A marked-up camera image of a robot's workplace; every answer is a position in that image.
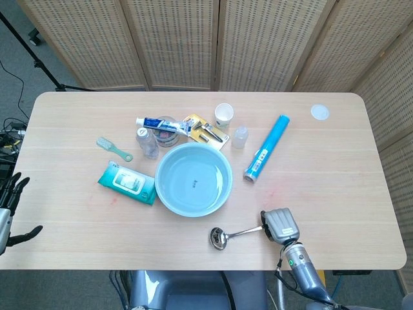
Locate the stainless steel ladle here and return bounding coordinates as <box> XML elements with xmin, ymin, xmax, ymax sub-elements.
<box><xmin>208</xmin><ymin>225</ymin><xmax>268</xmax><ymax>251</ymax></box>

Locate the translucent squeeze wash bottle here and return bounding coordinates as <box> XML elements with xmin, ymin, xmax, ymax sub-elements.
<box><xmin>230</xmin><ymin>125</ymin><xmax>250</xmax><ymax>149</ymax></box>

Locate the clear plastic water bottle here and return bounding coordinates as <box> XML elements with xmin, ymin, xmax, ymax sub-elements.
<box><xmin>135</xmin><ymin>127</ymin><xmax>159</xmax><ymax>160</ymax></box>

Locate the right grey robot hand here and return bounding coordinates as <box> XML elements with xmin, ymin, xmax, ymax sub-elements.
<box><xmin>259</xmin><ymin>207</ymin><xmax>300</xmax><ymax>243</ymax></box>

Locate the grey robot torso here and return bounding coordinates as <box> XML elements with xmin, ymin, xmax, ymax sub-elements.
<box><xmin>128</xmin><ymin>270</ymin><xmax>268</xmax><ymax>310</ymax></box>

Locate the black caster wheel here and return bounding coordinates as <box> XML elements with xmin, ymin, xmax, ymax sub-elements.
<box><xmin>28</xmin><ymin>28</ymin><xmax>43</xmax><ymax>47</ymax></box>

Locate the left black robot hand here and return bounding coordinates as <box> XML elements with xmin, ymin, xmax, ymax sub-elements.
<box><xmin>0</xmin><ymin>172</ymin><xmax>44</xmax><ymax>254</ymax></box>

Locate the black wrist cable with plug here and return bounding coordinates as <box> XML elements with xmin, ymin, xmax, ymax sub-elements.
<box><xmin>274</xmin><ymin>247</ymin><xmax>303</xmax><ymax>293</ymax></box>

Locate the blue cling film roll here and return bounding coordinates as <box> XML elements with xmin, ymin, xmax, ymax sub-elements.
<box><xmin>243</xmin><ymin>113</ymin><xmax>290</xmax><ymax>183</ymax></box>

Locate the yellow razor blister pack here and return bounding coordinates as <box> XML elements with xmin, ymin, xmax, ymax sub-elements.
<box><xmin>182</xmin><ymin>114</ymin><xmax>230</xmax><ymax>151</ymax></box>

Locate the green brush with white bristles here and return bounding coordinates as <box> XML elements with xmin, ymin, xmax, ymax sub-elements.
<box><xmin>96</xmin><ymin>136</ymin><xmax>134</xmax><ymax>162</ymax></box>

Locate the blue white toothpaste tube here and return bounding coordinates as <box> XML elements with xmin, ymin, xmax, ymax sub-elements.
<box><xmin>135</xmin><ymin>116</ymin><xmax>192</xmax><ymax>136</ymax></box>

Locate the green wet wipes pack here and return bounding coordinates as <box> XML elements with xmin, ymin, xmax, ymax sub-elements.
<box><xmin>97</xmin><ymin>160</ymin><xmax>157</xmax><ymax>206</ymax></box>

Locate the black floor cable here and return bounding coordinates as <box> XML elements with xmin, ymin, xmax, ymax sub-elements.
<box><xmin>0</xmin><ymin>61</ymin><xmax>28</xmax><ymax>130</ymax></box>

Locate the paper cup with flower print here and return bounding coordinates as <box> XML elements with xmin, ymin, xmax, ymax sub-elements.
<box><xmin>214</xmin><ymin>103</ymin><xmax>234</xmax><ymax>127</ymax></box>

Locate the black tripod stand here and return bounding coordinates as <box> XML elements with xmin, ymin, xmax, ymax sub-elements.
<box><xmin>0</xmin><ymin>11</ymin><xmax>97</xmax><ymax>93</ymax></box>

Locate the white round lid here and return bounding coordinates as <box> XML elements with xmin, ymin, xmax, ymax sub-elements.
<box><xmin>310</xmin><ymin>103</ymin><xmax>330</xmax><ymax>121</ymax></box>

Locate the light blue plastic basin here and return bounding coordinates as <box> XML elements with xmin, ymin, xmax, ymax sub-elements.
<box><xmin>154</xmin><ymin>142</ymin><xmax>234</xmax><ymax>217</ymax></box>

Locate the wicker folding screen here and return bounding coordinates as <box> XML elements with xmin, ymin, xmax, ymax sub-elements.
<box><xmin>17</xmin><ymin>0</ymin><xmax>413</xmax><ymax>295</ymax></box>

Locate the round glass jar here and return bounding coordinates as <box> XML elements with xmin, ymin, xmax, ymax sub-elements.
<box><xmin>153</xmin><ymin>115</ymin><xmax>180</xmax><ymax>147</ymax></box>

